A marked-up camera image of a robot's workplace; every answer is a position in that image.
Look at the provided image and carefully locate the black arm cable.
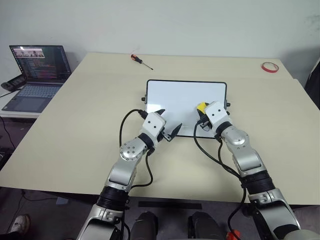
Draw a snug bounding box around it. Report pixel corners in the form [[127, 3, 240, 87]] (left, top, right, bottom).
[[118, 108, 154, 188], [193, 119, 247, 235]]

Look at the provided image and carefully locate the orange and black screwdriver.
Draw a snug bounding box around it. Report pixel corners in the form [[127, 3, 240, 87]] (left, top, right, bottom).
[[130, 53, 154, 72]]

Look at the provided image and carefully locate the white shoe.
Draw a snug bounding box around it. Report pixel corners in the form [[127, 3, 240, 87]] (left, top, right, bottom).
[[8, 214, 31, 235]]

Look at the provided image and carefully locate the black handheld controller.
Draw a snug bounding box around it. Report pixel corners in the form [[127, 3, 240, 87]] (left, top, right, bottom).
[[0, 76, 27, 92]]

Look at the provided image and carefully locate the black tape strip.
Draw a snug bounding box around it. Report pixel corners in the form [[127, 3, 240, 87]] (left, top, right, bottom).
[[137, 200, 203, 211]]

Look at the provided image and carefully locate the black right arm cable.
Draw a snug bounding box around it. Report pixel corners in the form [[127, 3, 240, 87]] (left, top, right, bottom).
[[193, 119, 247, 235]]

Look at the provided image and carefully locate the red tape roll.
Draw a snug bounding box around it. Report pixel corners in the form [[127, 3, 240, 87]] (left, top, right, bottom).
[[261, 61, 280, 74]]

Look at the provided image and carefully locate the dark rounded shape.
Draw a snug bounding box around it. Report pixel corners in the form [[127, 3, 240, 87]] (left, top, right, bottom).
[[187, 211, 226, 240], [130, 211, 159, 240]]

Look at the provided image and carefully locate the orange red plug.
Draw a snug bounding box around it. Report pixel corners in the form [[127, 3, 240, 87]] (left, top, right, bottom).
[[226, 229, 241, 240]]

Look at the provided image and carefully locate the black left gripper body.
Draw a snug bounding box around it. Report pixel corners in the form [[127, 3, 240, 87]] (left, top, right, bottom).
[[158, 126, 176, 144]]

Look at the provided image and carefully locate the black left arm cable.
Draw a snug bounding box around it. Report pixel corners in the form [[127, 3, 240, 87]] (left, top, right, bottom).
[[118, 108, 154, 188]]

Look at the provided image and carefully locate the yellow whiteboard eraser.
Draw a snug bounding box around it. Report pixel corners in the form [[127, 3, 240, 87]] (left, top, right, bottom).
[[196, 101, 210, 114]]

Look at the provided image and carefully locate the thin black floor cable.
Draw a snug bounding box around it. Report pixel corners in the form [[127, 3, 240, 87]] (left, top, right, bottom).
[[0, 115, 16, 151]]

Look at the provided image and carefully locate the open grey laptop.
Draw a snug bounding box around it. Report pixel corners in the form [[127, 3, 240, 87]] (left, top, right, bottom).
[[1, 44, 73, 112]]

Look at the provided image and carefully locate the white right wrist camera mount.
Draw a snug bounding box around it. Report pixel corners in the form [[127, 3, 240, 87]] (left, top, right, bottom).
[[204, 100, 231, 129]]

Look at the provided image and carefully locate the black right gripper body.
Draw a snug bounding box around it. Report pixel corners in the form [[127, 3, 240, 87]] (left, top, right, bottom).
[[196, 115, 213, 133]]

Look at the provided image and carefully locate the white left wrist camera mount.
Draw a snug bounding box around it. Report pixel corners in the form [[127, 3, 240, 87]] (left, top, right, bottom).
[[138, 112, 167, 148]]

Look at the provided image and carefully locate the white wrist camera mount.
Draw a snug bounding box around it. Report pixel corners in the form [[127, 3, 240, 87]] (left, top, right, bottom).
[[138, 112, 167, 148], [204, 100, 231, 129]]

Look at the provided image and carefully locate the black-framed whiteboard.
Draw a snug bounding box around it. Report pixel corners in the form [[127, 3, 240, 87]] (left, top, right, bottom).
[[140, 79, 232, 139]]

